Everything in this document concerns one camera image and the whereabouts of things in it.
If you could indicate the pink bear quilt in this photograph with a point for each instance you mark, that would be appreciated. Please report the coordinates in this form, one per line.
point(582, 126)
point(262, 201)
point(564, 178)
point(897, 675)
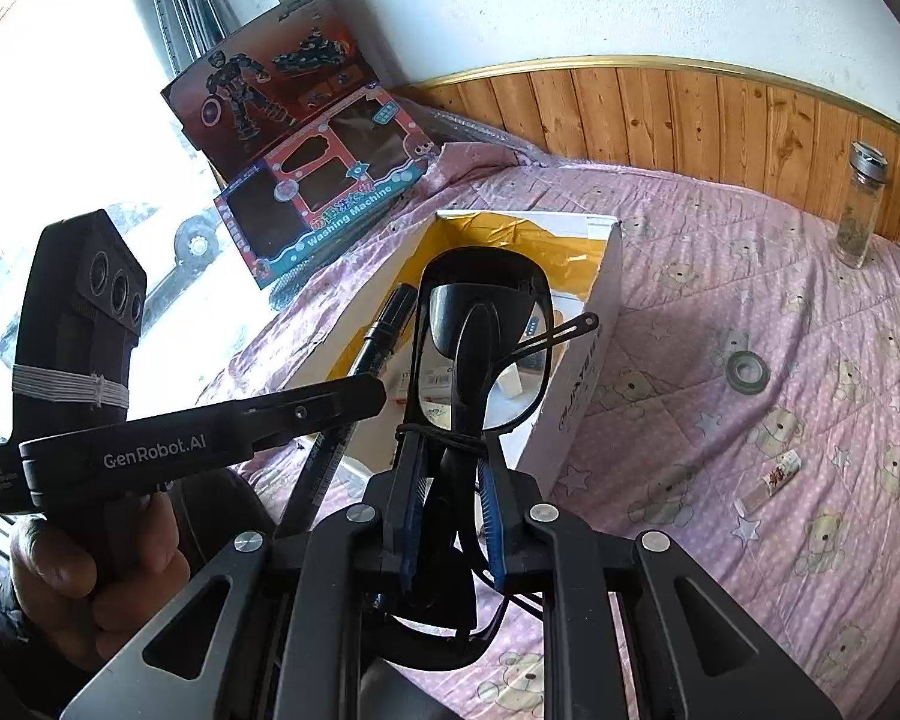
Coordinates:
point(708, 270)

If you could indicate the washing machine toy box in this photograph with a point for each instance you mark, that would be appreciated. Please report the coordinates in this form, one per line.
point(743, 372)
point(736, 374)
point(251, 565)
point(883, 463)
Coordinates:
point(316, 186)

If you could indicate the white cardboard box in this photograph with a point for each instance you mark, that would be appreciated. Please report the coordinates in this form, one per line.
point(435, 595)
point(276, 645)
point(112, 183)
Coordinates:
point(554, 283)

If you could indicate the black flashlight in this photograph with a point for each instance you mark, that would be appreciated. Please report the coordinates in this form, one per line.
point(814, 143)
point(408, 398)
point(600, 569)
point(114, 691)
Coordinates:
point(324, 456)

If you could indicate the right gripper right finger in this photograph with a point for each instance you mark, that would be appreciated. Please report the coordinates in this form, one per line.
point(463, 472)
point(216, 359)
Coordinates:
point(514, 550)

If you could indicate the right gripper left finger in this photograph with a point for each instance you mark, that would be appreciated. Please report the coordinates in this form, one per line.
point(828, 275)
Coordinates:
point(398, 495)

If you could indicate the glass jar with lid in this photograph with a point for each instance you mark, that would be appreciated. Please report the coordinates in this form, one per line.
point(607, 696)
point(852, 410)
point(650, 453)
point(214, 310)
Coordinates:
point(868, 174)

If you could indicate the person's left hand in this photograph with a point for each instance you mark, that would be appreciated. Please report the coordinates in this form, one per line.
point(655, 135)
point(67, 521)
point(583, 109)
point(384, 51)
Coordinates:
point(88, 622)

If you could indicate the green tape roll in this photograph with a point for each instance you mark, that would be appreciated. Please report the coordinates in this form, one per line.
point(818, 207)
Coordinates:
point(747, 373)

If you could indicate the small lip balm tube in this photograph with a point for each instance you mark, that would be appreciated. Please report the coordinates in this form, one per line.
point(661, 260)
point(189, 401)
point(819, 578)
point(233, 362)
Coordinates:
point(768, 485)

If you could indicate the black sunglasses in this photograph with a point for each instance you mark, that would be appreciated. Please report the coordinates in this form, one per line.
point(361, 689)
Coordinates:
point(479, 309)

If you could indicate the white charger plug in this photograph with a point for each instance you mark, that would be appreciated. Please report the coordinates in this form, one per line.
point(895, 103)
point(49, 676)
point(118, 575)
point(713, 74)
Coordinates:
point(516, 381)

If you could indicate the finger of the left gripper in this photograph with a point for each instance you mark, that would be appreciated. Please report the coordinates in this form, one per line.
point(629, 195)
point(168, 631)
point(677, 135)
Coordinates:
point(272, 421)

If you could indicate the robot toy box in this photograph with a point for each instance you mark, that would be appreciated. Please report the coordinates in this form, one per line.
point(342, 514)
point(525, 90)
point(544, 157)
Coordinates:
point(266, 81)

